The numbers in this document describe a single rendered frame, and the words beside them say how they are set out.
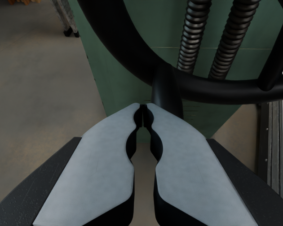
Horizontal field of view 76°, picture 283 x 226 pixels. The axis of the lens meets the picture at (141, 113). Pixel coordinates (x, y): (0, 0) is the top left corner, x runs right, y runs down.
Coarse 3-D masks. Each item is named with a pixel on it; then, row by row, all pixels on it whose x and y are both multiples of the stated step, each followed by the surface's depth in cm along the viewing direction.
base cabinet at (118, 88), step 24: (72, 0) 29; (144, 0) 29; (168, 0) 29; (216, 0) 29; (264, 0) 29; (144, 24) 33; (168, 24) 33; (216, 24) 32; (264, 24) 32; (96, 48) 38; (168, 48) 37; (216, 48) 37; (240, 48) 37; (264, 48) 37; (96, 72) 44; (120, 72) 43; (240, 72) 43; (120, 96) 53; (144, 96) 53; (192, 120) 65; (216, 120) 66
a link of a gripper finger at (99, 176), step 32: (96, 128) 9; (128, 128) 9; (96, 160) 7; (128, 160) 7; (64, 192) 6; (96, 192) 6; (128, 192) 6; (64, 224) 5; (96, 224) 5; (128, 224) 6
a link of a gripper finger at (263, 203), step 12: (216, 144) 8; (228, 156) 7; (228, 168) 7; (240, 168) 7; (240, 180) 6; (252, 180) 6; (240, 192) 6; (252, 192) 6; (264, 192) 6; (252, 204) 6; (264, 204) 6; (276, 204) 6; (252, 216) 5; (264, 216) 5; (276, 216) 5
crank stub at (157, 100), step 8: (160, 64) 15; (168, 64) 15; (160, 72) 15; (168, 72) 15; (160, 80) 14; (168, 80) 14; (176, 80) 15; (152, 88) 15; (160, 88) 14; (168, 88) 13; (176, 88) 14; (152, 96) 14; (160, 96) 13; (168, 96) 13; (176, 96) 13; (160, 104) 13; (168, 104) 13; (176, 104) 13; (176, 112) 13
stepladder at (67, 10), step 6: (54, 0) 107; (60, 0) 103; (66, 0) 108; (54, 6) 108; (66, 6) 109; (60, 12) 113; (66, 12) 109; (60, 18) 115; (72, 18) 115; (66, 24) 120; (72, 24) 116; (66, 30) 122; (72, 30) 127; (78, 36) 123
